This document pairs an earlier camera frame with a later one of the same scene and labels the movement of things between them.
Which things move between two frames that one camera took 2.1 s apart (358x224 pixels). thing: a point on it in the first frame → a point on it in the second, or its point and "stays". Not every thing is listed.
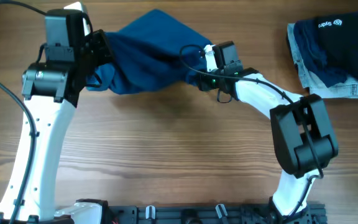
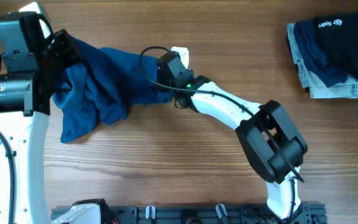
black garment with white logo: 350,42 stays
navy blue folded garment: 312,50 stays
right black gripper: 204,82 → 167,66
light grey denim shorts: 347,89 stays
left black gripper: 99,47 → 63,46
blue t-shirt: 153,51 → 102,86
